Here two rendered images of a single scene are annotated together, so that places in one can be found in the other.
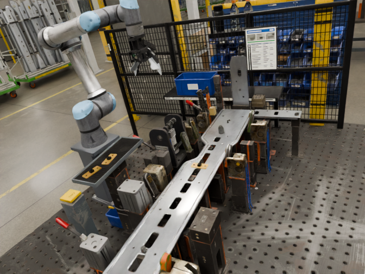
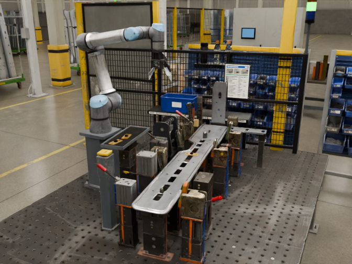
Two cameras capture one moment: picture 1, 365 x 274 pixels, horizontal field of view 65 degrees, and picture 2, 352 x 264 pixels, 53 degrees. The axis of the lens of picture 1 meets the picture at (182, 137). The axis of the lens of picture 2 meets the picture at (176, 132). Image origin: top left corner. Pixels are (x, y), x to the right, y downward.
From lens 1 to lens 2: 95 cm
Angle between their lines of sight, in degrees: 15
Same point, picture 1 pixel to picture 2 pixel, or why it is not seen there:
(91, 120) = (105, 110)
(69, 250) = (72, 216)
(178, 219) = (183, 178)
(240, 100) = (218, 119)
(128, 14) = (157, 34)
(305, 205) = (267, 196)
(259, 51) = (234, 83)
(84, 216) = (111, 171)
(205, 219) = (204, 176)
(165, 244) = (176, 189)
